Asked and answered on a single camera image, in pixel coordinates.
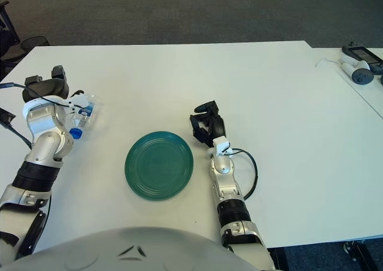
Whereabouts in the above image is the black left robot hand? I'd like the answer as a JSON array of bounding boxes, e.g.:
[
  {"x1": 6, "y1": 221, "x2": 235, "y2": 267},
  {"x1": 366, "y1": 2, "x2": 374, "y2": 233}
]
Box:
[{"x1": 22, "y1": 65, "x2": 71, "y2": 103}]

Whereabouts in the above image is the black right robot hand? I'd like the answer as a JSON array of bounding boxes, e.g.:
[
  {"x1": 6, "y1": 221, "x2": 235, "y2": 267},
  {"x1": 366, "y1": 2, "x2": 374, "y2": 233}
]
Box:
[{"x1": 189, "y1": 100, "x2": 225, "y2": 148}]

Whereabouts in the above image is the clear bottle with blue cap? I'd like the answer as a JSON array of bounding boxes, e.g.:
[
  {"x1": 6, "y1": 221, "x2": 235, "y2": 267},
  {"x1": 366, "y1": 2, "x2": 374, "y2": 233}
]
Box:
[{"x1": 67, "y1": 93, "x2": 104, "y2": 140}]

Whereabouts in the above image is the green round plate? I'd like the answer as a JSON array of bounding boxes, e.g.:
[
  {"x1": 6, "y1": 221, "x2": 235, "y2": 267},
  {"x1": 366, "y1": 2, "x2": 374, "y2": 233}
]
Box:
[{"x1": 124, "y1": 130, "x2": 194, "y2": 202}]

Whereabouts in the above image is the black mesh wastebasket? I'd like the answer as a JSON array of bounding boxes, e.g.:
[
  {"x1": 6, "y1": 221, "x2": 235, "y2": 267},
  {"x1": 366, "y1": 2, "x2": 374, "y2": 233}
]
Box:
[{"x1": 20, "y1": 36, "x2": 50, "y2": 55}]

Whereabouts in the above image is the black office chair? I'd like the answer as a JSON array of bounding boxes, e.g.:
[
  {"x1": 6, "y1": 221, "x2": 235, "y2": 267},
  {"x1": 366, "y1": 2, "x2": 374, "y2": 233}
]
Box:
[{"x1": 0, "y1": 0, "x2": 26, "y2": 83}]

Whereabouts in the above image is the grey robot torso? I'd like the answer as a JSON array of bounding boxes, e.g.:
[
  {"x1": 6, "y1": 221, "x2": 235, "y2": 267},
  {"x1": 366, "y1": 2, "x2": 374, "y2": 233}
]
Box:
[{"x1": 0, "y1": 226, "x2": 270, "y2": 271}]

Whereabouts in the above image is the white and grey controller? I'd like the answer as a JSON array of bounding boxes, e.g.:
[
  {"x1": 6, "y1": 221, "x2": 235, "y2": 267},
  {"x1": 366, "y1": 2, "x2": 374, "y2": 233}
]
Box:
[{"x1": 340, "y1": 60, "x2": 375, "y2": 87}]

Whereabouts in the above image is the dark handheld screen device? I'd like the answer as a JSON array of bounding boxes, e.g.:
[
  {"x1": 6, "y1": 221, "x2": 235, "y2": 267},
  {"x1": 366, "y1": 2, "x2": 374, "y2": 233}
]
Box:
[{"x1": 342, "y1": 42, "x2": 383, "y2": 74}]

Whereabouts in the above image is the black table leg with caster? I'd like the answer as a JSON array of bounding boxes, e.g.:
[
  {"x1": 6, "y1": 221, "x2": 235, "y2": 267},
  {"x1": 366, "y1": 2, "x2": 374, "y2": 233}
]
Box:
[{"x1": 343, "y1": 240, "x2": 383, "y2": 271}]

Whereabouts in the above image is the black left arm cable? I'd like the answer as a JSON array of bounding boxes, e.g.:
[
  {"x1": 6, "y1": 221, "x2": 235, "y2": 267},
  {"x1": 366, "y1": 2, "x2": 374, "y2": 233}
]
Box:
[{"x1": 0, "y1": 81, "x2": 71, "y2": 150}]

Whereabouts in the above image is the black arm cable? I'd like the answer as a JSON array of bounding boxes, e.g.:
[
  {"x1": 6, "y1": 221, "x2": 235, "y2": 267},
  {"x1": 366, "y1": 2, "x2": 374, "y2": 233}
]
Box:
[
  {"x1": 231, "y1": 147, "x2": 259, "y2": 200},
  {"x1": 0, "y1": 81, "x2": 71, "y2": 150}
]

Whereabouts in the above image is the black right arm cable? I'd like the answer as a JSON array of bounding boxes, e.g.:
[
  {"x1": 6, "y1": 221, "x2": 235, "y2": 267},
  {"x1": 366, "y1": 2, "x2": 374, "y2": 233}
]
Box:
[{"x1": 231, "y1": 147, "x2": 259, "y2": 200}]

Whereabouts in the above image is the thin white cable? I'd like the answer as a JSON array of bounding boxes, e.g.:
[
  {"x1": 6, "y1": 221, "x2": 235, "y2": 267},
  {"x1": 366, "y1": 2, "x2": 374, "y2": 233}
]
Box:
[{"x1": 316, "y1": 58, "x2": 344, "y2": 69}]

